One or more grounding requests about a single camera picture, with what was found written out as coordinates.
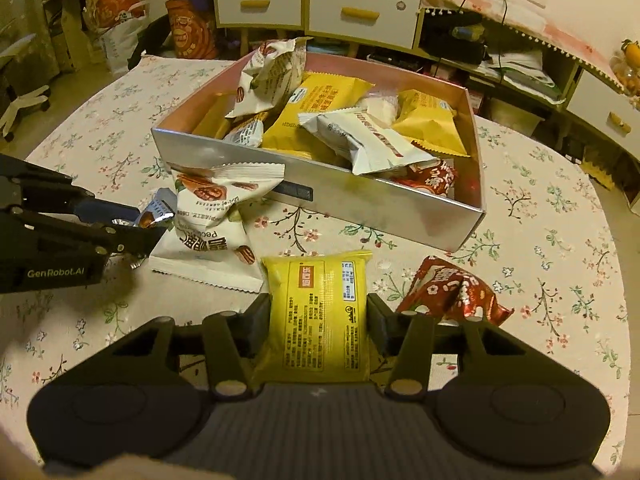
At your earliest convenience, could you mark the blue silver candy wrapper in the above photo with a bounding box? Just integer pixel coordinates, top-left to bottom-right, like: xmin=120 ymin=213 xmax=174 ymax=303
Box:
xmin=134 ymin=188 xmax=177 ymax=229

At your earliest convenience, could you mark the yellow green snack packet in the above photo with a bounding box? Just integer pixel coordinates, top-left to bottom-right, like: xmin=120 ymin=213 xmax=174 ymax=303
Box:
xmin=253 ymin=250 xmax=372 ymax=386

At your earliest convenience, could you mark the white walnut snack bag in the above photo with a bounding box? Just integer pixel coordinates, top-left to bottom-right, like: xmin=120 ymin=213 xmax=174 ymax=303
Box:
xmin=226 ymin=37 xmax=308 ymax=119
xmin=149 ymin=162 xmax=285 ymax=292

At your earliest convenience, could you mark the gold foil snack bar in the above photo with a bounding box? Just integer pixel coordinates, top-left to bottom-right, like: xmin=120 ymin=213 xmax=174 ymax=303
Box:
xmin=192 ymin=92 xmax=234 ymax=140

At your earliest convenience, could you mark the white orange snack packet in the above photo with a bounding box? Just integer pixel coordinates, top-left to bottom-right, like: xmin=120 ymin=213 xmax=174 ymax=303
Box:
xmin=224 ymin=112 xmax=269 ymax=148

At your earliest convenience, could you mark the white red-print snack pack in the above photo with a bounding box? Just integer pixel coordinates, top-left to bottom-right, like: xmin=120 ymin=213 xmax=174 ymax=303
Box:
xmin=300 ymin=107 xmax=440 ymax=176

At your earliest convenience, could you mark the large yellow snack bag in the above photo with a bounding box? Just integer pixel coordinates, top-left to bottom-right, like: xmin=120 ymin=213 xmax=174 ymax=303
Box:
xmin=260 ymin=73 xmax=374 ymax=167

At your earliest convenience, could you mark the red foil candy wrapper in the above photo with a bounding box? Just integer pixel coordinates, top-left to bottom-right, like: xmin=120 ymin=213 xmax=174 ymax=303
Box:
xmin=390 ymin=160 xmax=458 ymax=195

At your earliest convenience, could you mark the floral tablecloth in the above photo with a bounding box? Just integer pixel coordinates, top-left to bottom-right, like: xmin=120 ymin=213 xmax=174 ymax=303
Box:
xmin=1 ymin=56 xmax=630 ymax=473

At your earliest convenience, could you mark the pink silver cardboard box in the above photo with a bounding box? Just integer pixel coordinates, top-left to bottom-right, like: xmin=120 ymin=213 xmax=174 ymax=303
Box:
xmin=150 ymin=50 xmax=487 ymax=254

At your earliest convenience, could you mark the white drawer cabinet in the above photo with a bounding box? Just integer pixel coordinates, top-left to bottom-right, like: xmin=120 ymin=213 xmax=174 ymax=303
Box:
xmin=209 ymin=0 xmax=640 ymax=162

